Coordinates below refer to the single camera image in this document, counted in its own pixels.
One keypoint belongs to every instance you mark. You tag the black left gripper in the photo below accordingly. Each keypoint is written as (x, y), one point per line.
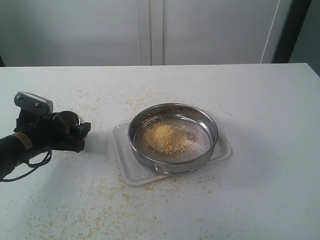
(39, 132)

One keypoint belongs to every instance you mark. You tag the stainless steel cup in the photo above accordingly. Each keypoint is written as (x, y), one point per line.
(66, 119)

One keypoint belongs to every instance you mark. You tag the yellow grain pile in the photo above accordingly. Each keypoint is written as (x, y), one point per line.
(167, 139)

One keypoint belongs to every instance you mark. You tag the round steel mesh sieve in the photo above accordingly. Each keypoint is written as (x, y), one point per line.
(196, 122)

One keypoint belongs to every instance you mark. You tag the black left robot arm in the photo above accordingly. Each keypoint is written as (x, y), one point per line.
(13, 154)

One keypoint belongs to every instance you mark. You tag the white rectangular plastic tray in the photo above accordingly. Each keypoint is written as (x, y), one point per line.
(134, 173)

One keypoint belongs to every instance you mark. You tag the white cabinet doors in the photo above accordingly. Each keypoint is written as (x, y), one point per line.
(140, 32)

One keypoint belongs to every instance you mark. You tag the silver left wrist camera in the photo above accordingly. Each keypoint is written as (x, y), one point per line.
(33, 103)

